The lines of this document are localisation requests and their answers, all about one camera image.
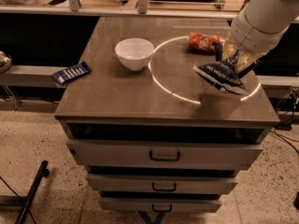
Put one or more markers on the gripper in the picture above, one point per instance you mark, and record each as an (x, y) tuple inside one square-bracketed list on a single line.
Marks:
[(251, 37)]

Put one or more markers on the blue chip bag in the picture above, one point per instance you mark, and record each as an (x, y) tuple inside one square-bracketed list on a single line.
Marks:
[(222, 75)]

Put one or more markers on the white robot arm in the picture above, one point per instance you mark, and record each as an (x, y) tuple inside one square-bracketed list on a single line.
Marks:
[(256, 30)]

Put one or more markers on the white bowl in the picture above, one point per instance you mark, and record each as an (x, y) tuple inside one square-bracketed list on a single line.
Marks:
[(134, 53)]

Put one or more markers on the orange crushed soda can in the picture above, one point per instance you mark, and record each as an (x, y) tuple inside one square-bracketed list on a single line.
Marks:
[(202, 43)]

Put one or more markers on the grey drawer cabinet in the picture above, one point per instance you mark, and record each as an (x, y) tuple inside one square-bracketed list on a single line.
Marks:
[(166, 101)]

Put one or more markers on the top drawer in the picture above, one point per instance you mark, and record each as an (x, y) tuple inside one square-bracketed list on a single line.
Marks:
[(166, 155)]

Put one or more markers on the drawer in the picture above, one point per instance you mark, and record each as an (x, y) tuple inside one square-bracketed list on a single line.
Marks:
[(159, 205), (162, 184), (166, 155)]

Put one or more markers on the middle drawer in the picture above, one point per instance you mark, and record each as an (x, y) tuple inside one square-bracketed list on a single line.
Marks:
[(162, 184)]

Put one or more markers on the bottom drawer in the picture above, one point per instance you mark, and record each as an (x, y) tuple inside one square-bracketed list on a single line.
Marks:
[(159, 205)]

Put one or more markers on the grey side bench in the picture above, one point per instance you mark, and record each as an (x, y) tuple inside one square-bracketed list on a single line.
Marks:
[(29, 76)]

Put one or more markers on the black metal stand leg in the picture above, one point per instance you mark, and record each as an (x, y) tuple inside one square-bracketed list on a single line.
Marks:
[(43, 171)]

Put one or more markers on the metal window frame rail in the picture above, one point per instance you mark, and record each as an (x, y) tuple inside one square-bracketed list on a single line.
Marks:
[(159, 8)]

